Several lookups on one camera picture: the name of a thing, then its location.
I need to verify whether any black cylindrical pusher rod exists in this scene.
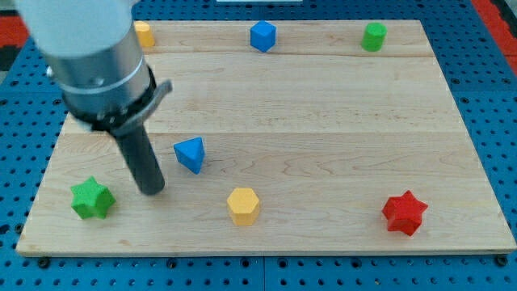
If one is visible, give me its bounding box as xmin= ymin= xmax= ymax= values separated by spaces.
xmin=115 ymin=125 xmax=165 ymax=196

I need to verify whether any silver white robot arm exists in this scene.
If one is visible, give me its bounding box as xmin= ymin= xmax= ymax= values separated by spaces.
xmin=15 ymin=0 xmax=172 ymax=195

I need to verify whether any green star block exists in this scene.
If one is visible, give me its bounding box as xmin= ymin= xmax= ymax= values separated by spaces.
xmin=70 ymin=176 xmax=116 ymax=219

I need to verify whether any yellow hexagon block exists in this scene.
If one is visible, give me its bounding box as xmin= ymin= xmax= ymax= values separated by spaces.
xmin=226 ymin=188 xmax=260 ymax=226

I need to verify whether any red star block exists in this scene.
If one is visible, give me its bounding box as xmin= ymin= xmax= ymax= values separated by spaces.
xmin=382 ymin=190 xmax=428 ymax=236

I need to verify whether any blue triangle block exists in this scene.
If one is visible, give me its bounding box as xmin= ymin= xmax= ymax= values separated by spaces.
xmin=173 ymin=137 xmax=205 ymax=175

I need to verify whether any yellow cylinder block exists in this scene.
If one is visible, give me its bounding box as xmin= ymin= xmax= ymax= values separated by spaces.
xmin=133 ymin=20 xmax=155 ymax=48

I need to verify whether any blue cube block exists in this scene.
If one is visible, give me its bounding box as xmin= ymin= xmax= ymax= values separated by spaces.
xmin=250 ymin=20 xmax=276 ymax=53

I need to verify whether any green cylinder block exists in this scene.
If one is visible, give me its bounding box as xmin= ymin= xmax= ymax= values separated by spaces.
xmin=361 ymin=22 xmax=388 ymax=52

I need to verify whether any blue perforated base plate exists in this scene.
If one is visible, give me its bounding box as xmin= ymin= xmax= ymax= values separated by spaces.
xmin=1 ymin=0 xmax=516 ymax=290

